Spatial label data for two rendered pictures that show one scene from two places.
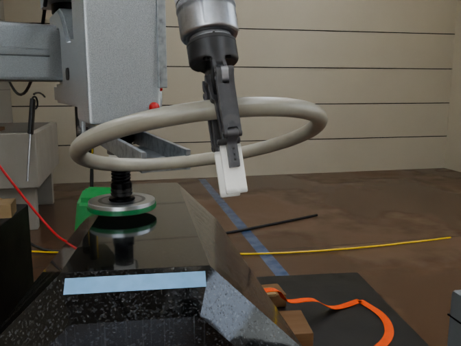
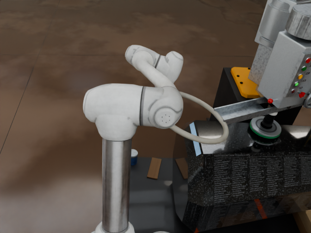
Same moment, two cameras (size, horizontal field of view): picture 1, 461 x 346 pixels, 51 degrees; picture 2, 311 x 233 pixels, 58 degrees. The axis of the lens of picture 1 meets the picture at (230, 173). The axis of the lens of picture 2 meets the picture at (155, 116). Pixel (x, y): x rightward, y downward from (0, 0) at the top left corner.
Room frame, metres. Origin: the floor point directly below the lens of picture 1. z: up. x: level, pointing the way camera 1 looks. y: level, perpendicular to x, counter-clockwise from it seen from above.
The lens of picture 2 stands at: (0.75, -1.22, 2.15)
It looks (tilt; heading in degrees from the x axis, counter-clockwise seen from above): 40 degrees down; 91
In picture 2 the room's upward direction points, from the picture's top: 6 degrees clockwise
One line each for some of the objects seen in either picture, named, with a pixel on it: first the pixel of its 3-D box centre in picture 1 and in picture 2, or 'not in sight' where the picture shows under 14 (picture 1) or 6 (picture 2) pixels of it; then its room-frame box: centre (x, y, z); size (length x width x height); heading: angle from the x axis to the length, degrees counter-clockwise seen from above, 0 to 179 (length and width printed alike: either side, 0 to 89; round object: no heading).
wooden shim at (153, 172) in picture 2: not in sight; (154, 168); (0.76, 0.55, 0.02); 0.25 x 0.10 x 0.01; 84
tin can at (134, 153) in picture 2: not in sight; (132, 157); (0.53, 0.61, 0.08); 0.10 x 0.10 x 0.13
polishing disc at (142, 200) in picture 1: (121, 201); (265, 125); (1.52, 0.35, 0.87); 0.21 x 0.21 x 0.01
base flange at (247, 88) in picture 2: not in sight; (261, 82); (1.68, 1.14, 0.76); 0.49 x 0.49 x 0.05; 7
